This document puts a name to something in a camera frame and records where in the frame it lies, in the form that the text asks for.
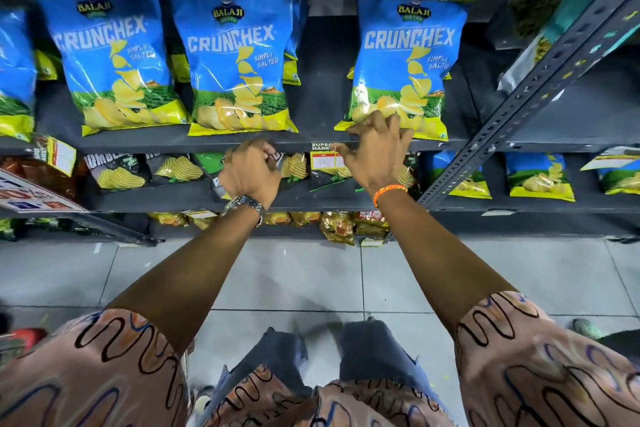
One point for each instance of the person's left forearm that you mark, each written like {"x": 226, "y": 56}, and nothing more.
{"x": 200, "y": 271}

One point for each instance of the red basket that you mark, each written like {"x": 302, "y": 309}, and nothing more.
{"x": 20, "y": 341}

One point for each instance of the white red promo sign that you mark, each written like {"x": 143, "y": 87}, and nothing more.
{"x": 30, "y": 196}

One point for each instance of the hanging yellow price tag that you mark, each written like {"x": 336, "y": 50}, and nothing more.
{"x": 56, "y": 154}

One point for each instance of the blue chips bag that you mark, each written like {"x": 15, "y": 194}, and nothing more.
{"x": 407, "y": 51}

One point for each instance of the white shoe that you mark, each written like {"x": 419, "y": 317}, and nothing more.
{"x": 202, "y": 404}

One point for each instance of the dark wavy chips packet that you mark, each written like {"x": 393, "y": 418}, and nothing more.
{"x": 407, "y": 177}
{"x": 327, "y": 179}
{"x": 116, "y": 174}
{"x": 176, "y": 167}
{"x": 296, "y": 166}

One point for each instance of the blue denim shorts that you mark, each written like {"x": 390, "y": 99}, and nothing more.
{"x": 370, "y": 351}

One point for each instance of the red brown snack packets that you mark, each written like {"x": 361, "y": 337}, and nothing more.
{"x": 35, "y": 176}

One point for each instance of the grey slotted metal post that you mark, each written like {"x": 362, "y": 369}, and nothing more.
{"x": 540, "y": 86}

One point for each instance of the person's left hand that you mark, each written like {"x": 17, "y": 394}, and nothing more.
{"x": 249, "y": 174}

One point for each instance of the green snack packet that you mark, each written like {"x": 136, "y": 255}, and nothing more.
{"x": 210, "y": 162}

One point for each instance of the silver wristwatch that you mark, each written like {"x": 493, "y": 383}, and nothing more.
{"x": 245, "y": 202}

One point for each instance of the patterned beige shirt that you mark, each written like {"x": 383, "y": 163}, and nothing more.
{"x": 100, "y": 376}

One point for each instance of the small blue chips packet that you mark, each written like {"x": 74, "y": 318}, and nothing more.
{"x": 617, "y": 174}
{"x": 540, "y": 176}
{"x": 462, "y": 181}

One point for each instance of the person's right thumb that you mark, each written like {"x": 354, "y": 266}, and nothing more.
{"x": 344, "y": 149}

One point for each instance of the green shoe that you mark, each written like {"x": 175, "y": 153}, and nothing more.
{"x": 589, "y": 329}

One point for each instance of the person's right forearm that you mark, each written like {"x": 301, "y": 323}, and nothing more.
{"x": 430, "y": 251}

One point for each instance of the white shelf edge label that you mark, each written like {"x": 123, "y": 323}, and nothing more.
{"x": 498, "y": 213}

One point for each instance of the dark grey metal shelf rack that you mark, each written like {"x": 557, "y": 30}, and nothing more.
{"x": 320, "y": 91}

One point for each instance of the person's left fingers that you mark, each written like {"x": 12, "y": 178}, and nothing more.
{"x": 255, "y": 149}

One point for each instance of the yellow white price label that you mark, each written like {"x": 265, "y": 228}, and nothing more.
{"x": 326, "y": 160}

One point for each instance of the row of golden snack packets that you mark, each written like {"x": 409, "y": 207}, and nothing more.
{"x": 337, "y": 226}

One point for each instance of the person's right hand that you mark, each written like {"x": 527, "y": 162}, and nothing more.
{"x": 377, "y": 156}

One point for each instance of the row of blue chips packets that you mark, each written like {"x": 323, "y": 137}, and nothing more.
{"x": 110, "y": 51}

